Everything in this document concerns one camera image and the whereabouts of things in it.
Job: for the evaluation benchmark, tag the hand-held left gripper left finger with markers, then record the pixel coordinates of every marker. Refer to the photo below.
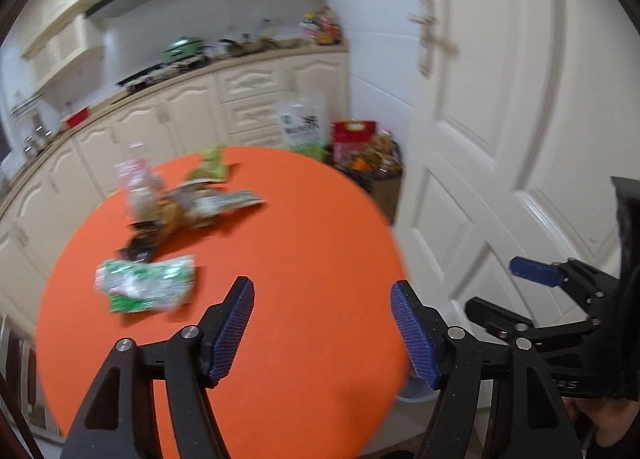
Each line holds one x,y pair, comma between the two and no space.
231,334

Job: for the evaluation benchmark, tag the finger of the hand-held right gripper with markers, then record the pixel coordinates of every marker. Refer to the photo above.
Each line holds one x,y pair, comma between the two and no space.
532,271
492,314

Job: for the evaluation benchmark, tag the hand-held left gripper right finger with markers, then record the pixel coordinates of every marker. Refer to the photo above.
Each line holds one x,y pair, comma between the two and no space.
415,334

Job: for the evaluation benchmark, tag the green white plastic bag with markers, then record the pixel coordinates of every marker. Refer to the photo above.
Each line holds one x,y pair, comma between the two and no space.
145,284

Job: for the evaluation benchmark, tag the person's right hand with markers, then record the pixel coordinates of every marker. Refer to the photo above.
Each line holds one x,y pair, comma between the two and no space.
615,421

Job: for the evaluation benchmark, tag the black snack wrapper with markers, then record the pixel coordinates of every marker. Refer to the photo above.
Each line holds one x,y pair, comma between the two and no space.
141,244

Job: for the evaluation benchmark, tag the white printed wrapper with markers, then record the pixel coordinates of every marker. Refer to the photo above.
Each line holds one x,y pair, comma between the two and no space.
230,200

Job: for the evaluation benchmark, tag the green snack packet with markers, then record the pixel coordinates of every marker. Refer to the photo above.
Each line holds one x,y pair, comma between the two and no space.
212,166

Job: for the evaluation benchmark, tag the clear plastic bottle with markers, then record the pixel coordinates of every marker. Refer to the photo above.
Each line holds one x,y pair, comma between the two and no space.
140,184

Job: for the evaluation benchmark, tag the white panel door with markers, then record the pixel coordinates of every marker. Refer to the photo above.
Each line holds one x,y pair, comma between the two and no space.
500,89

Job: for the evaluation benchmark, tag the red carry bag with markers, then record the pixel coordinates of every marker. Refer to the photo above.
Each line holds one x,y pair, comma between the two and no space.
352,139

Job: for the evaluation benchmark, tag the white green rice bag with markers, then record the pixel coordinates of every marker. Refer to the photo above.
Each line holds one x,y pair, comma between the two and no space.
302,126

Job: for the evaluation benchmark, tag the round orange table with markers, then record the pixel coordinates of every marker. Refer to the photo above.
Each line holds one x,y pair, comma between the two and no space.
190,109

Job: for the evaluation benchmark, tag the dark wooden chair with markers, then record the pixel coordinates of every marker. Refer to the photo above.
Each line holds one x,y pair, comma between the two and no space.
15,429

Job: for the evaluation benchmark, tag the red box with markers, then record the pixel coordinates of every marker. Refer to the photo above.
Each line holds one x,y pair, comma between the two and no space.
77,118

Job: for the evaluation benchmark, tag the gas stove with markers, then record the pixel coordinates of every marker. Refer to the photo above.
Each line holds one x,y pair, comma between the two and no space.
160,71

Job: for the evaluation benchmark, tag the dark frying pan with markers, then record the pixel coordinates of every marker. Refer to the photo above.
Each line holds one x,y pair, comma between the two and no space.
240,45

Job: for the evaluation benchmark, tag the green cooking pot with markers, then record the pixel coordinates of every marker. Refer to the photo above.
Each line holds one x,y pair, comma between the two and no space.
182,48

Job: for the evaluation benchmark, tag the group of condiment bottles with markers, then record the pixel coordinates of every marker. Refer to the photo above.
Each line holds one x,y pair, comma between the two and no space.
322,28

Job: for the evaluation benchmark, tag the cream louvered wall cabinet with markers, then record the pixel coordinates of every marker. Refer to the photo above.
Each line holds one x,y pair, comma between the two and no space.
65,46

